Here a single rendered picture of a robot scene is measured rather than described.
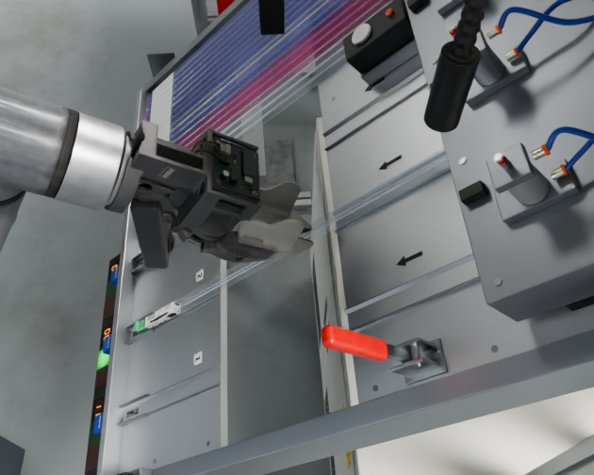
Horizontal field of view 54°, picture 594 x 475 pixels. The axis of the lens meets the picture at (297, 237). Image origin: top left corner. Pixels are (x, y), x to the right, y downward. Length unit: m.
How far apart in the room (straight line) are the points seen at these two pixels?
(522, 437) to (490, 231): 0.55
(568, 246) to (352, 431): 0.23
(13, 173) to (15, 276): 1.37
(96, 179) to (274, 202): 0.19
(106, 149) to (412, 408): 0.31
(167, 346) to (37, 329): 1.02
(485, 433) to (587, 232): 0.56
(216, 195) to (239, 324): 1.14
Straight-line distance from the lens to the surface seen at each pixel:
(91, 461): 0.87
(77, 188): 0.49
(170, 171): 0.50
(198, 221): 0.52
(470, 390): 0.45
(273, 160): 1.90
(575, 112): 0.44
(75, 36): 2.51
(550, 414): 0.95
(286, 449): 0.55
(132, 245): 0.90
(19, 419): 1.67
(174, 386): 0.72
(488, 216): 0.43
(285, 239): 0.57
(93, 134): 0.50
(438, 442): 0.89
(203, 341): 0.70
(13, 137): 0.48
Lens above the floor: 1.47
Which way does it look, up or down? 58 degrees down
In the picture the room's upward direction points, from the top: straight up
